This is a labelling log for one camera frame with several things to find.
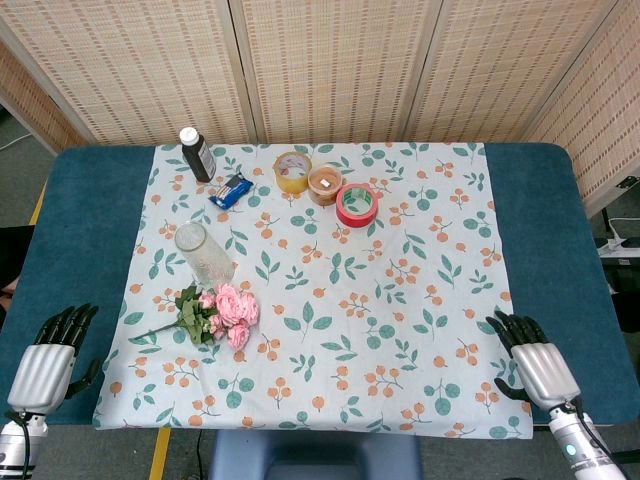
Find brown tape roll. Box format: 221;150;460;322
306;164;345;207

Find floral tablecloth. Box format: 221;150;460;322
92;141;535;441

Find white power strip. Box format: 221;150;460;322
595;217;640;258

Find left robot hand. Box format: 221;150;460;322
6;302;103;415

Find red tape roll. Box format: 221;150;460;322
335;182;378;229

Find dark bottle white cap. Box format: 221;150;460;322
179;126;218;184

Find woven folding screen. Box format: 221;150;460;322
0;0;640;217

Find yellow tape roll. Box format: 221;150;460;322
272;151;314;193

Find transparent glass vase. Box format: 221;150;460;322
173;221;236;291

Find blue table mat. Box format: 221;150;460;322
0;142;640;427

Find blue snack packet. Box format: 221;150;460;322
207;172;255;210

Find pink rose bouquet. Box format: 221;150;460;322
128;283;261;351

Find blue chair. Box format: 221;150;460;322
207;428;425;480

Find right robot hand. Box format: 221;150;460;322
485;310;583;413

